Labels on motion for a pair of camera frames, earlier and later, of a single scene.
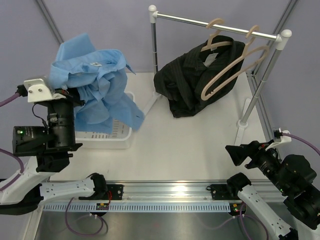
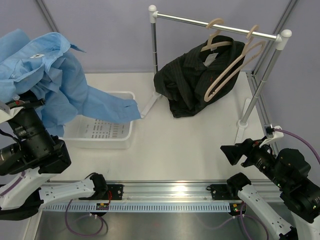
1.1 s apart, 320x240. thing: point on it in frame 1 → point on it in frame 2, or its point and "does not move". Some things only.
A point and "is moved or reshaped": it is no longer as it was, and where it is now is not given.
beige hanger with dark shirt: [219, 21] does not move
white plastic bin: [120, 138] does not move
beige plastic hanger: [249, 37] is moved or reshaped
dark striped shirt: [192, 79] does not move
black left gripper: [65, 92] → [26, 103]
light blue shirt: [102, 75] → [44, 63]
